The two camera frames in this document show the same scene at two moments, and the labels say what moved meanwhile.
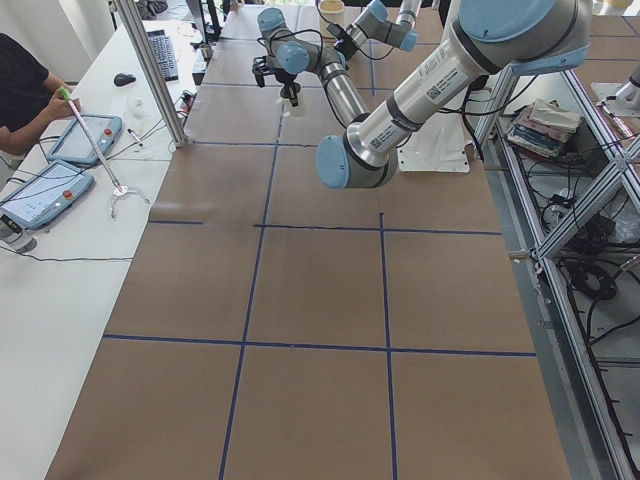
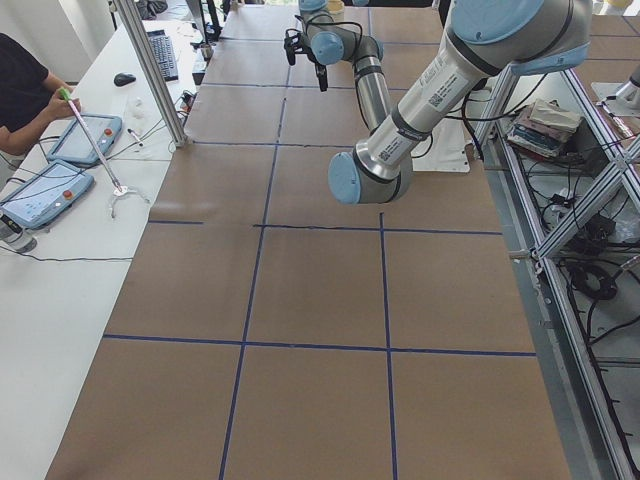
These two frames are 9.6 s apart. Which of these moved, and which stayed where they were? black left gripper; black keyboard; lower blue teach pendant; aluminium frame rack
Moved: black left gripper
Stayed: aluminium frame rack; black keyboard; lower blue teach pendant
